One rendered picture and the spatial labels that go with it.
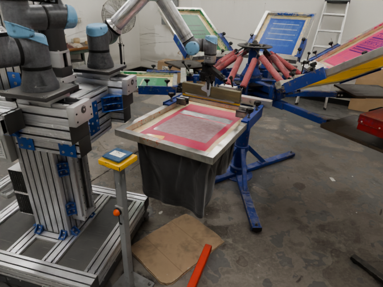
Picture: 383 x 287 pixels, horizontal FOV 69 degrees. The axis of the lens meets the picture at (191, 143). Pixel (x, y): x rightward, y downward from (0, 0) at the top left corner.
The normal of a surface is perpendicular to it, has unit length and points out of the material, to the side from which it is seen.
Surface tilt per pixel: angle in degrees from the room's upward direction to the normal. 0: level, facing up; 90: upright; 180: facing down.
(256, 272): 0
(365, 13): 90
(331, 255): 0
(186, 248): 0
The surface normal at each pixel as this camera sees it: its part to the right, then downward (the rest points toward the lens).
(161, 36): -0.47, 0.38
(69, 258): 0.04, -0.89
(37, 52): 0.76, 0.32
